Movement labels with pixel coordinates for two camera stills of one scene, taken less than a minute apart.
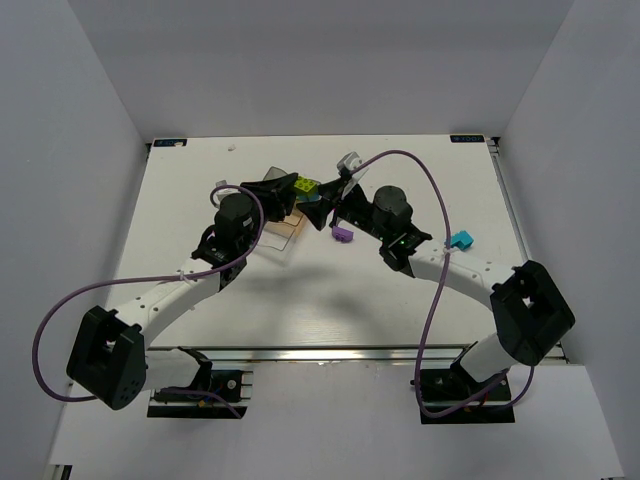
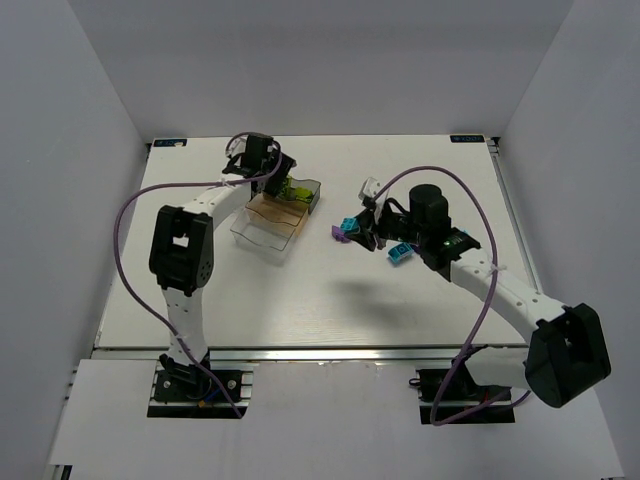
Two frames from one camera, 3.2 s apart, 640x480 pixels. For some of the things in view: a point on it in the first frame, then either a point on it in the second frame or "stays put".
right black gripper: (341, 201) → (376, 226)
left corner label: (170, 142) stays put
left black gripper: (272, 196) → (279, 177)
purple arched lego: (342, 234) stays put
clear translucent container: (277, 241) stays put
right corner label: (469, 138) stays put
